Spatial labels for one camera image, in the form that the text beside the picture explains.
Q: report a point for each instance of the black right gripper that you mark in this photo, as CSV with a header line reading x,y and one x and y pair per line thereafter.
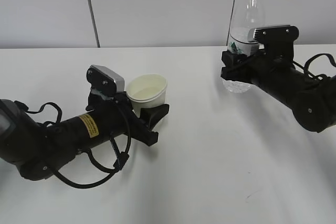
x,y
270,67

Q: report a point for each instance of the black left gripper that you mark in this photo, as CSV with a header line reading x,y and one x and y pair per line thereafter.
x,y
120,115

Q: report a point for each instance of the white paper cup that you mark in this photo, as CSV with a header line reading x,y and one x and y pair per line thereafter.
x,y
147,91

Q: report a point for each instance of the clear red-label water bottle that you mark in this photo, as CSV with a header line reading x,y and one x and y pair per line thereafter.
x,y
247,14

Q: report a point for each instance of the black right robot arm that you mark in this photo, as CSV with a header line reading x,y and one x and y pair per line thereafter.
x,y
311,98

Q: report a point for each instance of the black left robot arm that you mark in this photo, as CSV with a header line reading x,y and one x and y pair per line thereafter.
x,y
40,150

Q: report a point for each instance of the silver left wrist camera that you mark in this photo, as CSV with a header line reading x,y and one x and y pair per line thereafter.
x,y
104,81

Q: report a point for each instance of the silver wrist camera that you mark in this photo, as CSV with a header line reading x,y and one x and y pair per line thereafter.
x,y
104,81
272,34

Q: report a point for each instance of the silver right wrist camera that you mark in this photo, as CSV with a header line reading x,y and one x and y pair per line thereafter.
x,y
272,34

